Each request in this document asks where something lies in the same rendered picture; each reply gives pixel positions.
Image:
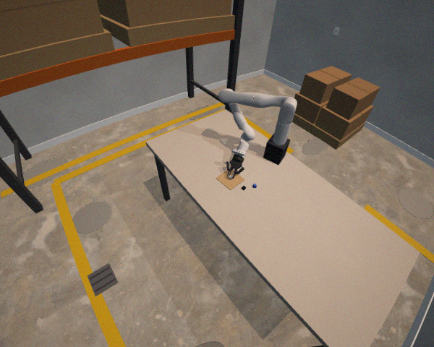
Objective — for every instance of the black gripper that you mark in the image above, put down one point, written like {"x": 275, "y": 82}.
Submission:
{"x": 236, "y": 163}

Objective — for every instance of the tan flat mat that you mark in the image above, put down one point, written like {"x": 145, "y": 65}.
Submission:
{"x": 230, "y": 183}

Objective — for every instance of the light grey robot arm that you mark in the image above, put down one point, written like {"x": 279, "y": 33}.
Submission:
{"x": 288, "y": 107}

